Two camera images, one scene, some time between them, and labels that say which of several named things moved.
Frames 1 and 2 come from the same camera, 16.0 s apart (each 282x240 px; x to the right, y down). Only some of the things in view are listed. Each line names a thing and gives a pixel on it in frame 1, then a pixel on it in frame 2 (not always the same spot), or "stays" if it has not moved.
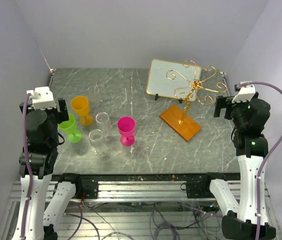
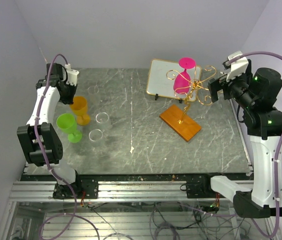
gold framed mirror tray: (174, 80) stays
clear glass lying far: (93, 89) stays
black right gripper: (224, 102) → (215, 85)
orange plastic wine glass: (80, 104) stays
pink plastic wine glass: (127, 126) → (181, 83)
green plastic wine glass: (70, 126) stays
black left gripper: (60, 115) → (69, 100)
